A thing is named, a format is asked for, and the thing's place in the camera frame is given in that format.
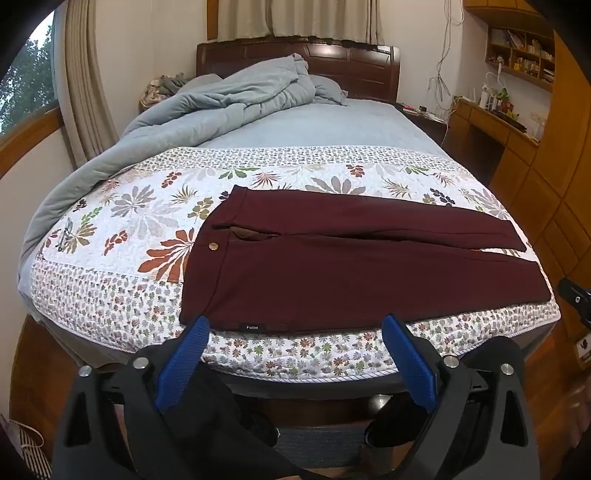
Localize grey floor mat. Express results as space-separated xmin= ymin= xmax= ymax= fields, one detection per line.
xmin=277 ymin=427 xmax=370 ymax=467

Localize checked tote bag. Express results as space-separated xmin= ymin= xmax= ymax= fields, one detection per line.
xmin=0 ymin=415 xmax=51 ymax=480

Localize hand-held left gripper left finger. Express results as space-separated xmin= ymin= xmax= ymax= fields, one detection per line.
xmin=52 ymin=315 xmax=213 ymax=480

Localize grey comforter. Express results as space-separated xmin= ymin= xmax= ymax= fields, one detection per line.
xmin=18 ymin=53 xmax=349 ymax=296

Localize wooden nightstand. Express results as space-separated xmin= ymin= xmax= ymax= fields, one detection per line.
xmin=394 ymin=102 xmax=451 ymax=148

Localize eyeglasses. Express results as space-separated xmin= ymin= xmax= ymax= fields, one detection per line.
xmin=54 ymin=219 xmax=79 ymax=252

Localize pile of clothes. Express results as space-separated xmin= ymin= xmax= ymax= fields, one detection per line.
xmin=140 ymin=74 xmax=190 ymax=112

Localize light wooden desk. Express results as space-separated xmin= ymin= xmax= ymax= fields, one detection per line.
xmin=445 ymin=97 xmax=541 ymax=204

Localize maroon pants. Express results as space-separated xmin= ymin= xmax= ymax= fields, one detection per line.
xmin=179 ymin=185 xmax=554 ymax=334

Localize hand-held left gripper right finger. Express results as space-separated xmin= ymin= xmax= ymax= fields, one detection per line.
xmin=381 ymin=314 xmax=541 ymax=480

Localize wood framed window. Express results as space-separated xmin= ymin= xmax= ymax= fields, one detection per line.
xmin=0 ymin=9 xmax=63 ymax=178

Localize beige window curtain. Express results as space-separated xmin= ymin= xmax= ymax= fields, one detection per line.
xmin=62 ymin=0 xmax=123 ymax=167

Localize light wooden wardrobe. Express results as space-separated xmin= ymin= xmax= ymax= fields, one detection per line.
xmin=480 ymin=28 xmax=591 ymax=333

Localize light blue bed sheet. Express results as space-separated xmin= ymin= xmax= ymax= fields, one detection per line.
xmin=198 ymin=99 xmax=446 ymax=155

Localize wooden wall shelf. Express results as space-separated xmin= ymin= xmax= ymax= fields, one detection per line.
xmin=485 ymin=25 xmax=557 ymax=93

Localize dark wooden bed frame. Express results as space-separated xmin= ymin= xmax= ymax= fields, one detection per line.
xmin=21 ymin=37 xmax=561 ymax=428

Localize hanging white cables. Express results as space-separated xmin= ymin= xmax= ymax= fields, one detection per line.
xmin=427 ymin=0 xmax=455 ymax=112

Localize floral quilt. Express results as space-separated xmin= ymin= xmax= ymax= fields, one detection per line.
xmin=28 ymin=145 xmax=561 ymax=384

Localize beige curtain behind headboard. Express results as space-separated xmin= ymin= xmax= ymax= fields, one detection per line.
xmin=217 ymin=0 xmax=384 ymax=44

